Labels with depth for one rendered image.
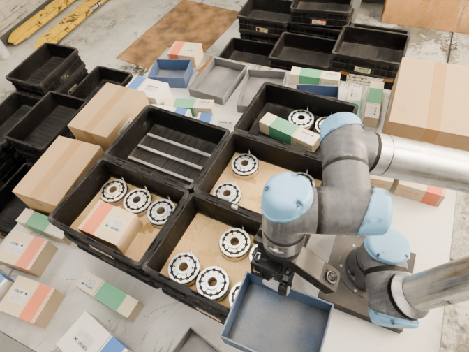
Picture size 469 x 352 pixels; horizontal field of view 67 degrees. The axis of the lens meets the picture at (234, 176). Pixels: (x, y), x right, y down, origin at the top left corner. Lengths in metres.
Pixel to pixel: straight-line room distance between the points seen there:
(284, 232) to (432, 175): 0.29
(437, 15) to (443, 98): 2.15
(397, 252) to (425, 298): 0.16
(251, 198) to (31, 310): 0.83
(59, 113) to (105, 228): 1.31
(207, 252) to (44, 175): 0.75
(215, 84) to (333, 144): 1.36
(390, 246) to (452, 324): 1.11
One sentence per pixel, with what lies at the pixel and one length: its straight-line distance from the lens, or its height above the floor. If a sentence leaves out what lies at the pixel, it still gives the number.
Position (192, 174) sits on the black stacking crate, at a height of 0.83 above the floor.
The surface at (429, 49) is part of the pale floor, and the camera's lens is 3.49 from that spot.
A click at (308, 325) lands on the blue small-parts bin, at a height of 1.07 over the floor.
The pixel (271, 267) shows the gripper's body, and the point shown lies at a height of 1.26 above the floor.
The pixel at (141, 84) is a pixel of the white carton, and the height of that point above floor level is 0.79.
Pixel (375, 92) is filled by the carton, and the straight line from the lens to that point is 1.78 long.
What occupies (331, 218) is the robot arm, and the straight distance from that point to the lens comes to 0.54.
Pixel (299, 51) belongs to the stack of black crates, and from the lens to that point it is 2.65.
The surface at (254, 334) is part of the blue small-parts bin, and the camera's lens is 0.86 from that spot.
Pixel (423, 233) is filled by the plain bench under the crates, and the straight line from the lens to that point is 1.45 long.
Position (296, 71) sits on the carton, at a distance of 1.86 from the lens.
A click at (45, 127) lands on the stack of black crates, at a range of 2.41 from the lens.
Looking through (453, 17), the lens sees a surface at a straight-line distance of 3.72.
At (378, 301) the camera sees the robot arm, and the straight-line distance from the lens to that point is 1.04.
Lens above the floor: 1.91
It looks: 54 degrees down
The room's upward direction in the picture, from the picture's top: 10 degrees counter-clockwise
